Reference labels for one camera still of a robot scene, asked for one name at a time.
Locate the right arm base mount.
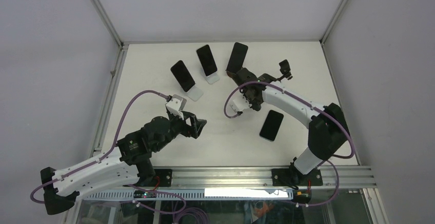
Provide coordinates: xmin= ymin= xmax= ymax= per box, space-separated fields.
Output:
xmin=271 ymin=168 xmax=323 ymax=187

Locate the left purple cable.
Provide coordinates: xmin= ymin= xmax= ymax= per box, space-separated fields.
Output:
xmin=29 ymin=90 xmax=210 ymax=224

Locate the black tall clamp stand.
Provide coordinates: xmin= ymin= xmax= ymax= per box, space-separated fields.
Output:
xmin=271 ymin=59 xmax=293 ymax=82

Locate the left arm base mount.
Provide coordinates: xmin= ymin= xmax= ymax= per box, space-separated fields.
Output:
xmin=133 ymin=168 xmax=173 ymax=188

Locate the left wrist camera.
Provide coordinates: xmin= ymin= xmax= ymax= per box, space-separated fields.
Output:
xmin=165 ymin=94 xmax=187 ymax=120

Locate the white slotted cable duct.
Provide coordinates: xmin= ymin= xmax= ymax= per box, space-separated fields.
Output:
xmin=85 ymin=188 xmax=293 ymax=201

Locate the black phone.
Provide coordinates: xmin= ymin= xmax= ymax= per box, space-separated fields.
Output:
xmin=170 ymin=60 xmax=195 ymax=92
xmin=259 ymin=110 xmax=284 ymax=141
xmin=196 ymin=45 xmax=218 ymax=76
xmin=226 ymin=42 xmax=248 ymax=73

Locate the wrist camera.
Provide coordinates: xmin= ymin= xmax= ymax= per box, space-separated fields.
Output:
xmin=229 ymin=98 xmax=251 ymax=115
xmin=165 ymin=94 xmax=187 ymax=120

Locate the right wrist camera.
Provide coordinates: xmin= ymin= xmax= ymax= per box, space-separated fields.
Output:
xmin=229 ymin=98 xmax=251 ymax=115

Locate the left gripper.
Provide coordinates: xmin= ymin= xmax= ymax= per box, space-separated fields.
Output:
xmin=154 ymin=110 xmax=206 ymax=151

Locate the white folding phone stand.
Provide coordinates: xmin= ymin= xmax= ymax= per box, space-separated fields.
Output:
xmin=205 ymin=72 xmax=220 ymax=85

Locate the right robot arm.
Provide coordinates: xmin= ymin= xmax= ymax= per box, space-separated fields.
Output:
xmin=226 ymin=68 xmax=351 ymax=186

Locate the aluminium frame rail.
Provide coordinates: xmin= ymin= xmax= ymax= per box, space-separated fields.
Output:
xmin=70 ymin=166 xmax=377 ymax=190

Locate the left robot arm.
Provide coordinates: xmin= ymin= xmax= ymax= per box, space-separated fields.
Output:
xmin=41 ymin=112 xmax=207 ymax=215

